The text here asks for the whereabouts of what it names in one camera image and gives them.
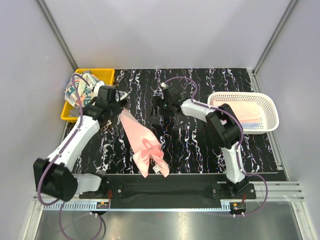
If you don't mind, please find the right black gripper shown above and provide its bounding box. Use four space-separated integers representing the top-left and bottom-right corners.
149 96 175 118

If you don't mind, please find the pink rabbit towel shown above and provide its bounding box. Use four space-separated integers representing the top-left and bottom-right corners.
119 109 170 178

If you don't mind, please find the pink hedgehog towel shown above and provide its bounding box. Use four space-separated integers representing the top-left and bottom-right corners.
210 100 261 124

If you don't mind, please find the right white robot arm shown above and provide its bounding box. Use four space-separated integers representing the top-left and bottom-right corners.
150 85 249 199

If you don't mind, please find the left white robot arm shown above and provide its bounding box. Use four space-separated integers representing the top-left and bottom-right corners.
33 85 128 202

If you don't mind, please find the yellow plastic bin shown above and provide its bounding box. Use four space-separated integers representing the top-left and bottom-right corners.
60 68 115 123

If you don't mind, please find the blue patterned towel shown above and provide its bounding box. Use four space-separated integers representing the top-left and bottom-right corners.
64 70 105 118

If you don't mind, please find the white perforated plastic basket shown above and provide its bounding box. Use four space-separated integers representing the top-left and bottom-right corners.
207 91 279 135

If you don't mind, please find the left controller board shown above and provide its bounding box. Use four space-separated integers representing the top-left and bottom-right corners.
96 201 110 209

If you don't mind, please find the controller board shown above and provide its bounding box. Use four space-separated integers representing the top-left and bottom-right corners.
230 202 247 212
96 201 110 209

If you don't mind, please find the right controller board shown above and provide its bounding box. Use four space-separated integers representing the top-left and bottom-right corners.
230 202 247 212

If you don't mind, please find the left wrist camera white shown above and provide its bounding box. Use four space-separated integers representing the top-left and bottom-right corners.
115 90 128 102

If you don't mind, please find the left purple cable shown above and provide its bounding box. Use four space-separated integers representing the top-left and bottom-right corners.
36 72 108 238

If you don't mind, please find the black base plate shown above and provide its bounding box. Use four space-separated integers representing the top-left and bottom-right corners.
79 173 257 212

